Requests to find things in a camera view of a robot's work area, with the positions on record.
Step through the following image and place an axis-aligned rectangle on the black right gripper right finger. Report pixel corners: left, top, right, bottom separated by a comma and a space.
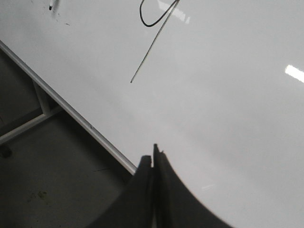
153, 144, 230, 228

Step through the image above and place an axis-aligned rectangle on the white whiteboard stand leg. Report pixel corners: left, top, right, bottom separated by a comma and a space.
0, 81, 63, 146

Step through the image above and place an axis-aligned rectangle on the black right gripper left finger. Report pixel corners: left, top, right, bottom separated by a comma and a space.
90, 155, 153, 228

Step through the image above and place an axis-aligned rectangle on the white whiteboard with metal frame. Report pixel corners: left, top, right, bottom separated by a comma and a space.
0, 0, 304, 228

